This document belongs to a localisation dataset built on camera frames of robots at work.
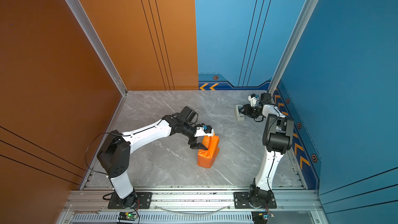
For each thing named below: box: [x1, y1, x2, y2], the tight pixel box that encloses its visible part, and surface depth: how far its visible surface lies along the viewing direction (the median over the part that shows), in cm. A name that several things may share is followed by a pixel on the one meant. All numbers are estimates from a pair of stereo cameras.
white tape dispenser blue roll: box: [235, 103, 246, 122], surface depth 105 cm
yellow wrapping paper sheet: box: [196, 132, 220, 169], surface depth 80 cm
